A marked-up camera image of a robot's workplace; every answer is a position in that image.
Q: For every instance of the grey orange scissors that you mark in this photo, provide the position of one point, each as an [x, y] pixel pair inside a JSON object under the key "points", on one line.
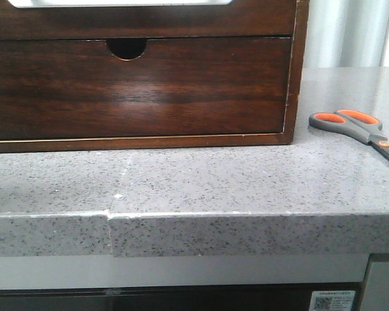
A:
{"points": [[355, 124]]}

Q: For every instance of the dark wooden lower drawer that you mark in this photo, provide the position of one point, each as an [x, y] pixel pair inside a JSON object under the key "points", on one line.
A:
{"points": [[77, 89]]}

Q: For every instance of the white QR code sticker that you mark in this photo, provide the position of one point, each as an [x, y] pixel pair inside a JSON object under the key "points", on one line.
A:
{"points": [[332, 300]]}

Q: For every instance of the dark wooden drawer cabinet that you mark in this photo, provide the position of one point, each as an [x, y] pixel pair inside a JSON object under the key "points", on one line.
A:
{"points": [[125, 26]]}

